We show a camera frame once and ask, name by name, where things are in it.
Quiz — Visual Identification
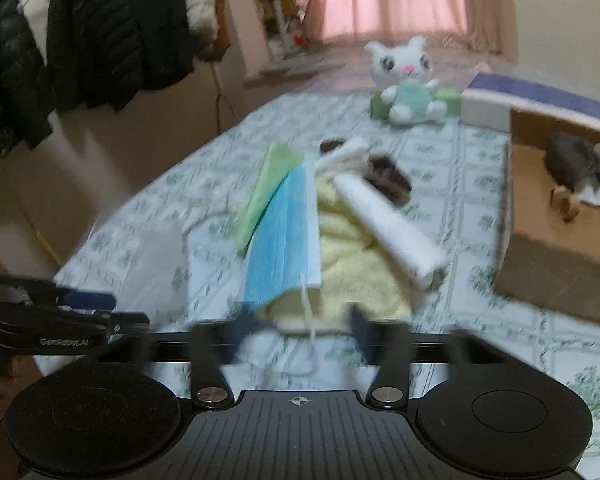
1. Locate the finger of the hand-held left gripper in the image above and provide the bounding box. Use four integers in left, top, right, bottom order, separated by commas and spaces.
0, 274, 119, 314
98, 312, 151, 337

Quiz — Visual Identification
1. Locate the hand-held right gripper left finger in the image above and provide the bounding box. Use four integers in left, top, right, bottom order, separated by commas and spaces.
141, 310, 262, 409

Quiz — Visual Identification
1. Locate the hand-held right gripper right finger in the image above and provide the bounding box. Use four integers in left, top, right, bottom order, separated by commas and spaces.
349, 305, 482, 409

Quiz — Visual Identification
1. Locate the yellow towel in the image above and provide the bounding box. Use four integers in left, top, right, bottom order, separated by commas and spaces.
252, 175, 414, 337

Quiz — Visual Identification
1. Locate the blue face mask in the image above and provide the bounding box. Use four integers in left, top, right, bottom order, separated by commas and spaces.
241, 164, 324, 377

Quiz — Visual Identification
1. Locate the white towel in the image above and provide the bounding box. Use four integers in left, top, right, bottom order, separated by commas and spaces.
333, 172, 449, 287

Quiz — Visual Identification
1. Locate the green face mask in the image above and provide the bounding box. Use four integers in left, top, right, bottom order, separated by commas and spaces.
235, 142, 304, 259

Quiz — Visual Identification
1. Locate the large brown fuzzy sock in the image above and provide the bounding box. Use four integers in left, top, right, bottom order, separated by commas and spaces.
362, 155, 414, 207

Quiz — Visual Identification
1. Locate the white cloth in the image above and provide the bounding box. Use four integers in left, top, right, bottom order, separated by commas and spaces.
314, 137, 374, 177

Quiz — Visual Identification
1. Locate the cardboard box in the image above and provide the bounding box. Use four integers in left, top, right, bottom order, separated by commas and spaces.
494, 107, 600, 332

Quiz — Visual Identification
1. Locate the clear plastic bag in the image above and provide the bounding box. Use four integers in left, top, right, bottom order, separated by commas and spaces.
119, 220, 192, 322

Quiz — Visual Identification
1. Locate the floral tablecloth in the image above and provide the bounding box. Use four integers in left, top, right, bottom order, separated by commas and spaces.
55, 92, 600, 480

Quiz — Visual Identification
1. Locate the small wooden toy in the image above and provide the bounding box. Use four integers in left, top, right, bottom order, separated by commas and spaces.
550, 187, 581, 222

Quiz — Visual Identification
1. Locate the long black puffer jacket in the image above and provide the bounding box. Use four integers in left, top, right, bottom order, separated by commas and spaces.
0, 0, 57, 182

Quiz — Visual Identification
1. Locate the green tissue box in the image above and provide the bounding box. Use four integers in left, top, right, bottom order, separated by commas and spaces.
370, 87, 463, 122

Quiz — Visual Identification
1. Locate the white plush cat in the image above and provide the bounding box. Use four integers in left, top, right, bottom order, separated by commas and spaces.
364, 35, 449, 127

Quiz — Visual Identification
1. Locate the white and purple box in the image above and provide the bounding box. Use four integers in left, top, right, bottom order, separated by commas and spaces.
461, 72, 600, 134

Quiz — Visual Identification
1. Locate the short black puffer jacket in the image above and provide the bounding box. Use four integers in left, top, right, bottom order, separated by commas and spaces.
45, 0, 197, 112

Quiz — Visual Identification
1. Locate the grey plush mouse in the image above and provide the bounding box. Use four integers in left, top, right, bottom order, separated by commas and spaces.
544, 132, 600, 207

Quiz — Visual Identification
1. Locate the cluttered shelf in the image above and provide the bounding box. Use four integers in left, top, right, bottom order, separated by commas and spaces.
250, 0, 312, 62

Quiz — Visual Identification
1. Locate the pink curtain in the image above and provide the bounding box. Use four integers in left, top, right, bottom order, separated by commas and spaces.
305, 0, 512, 54

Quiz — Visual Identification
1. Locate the thin cord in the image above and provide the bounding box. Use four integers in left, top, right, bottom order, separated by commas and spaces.
211, 58, 237, 128

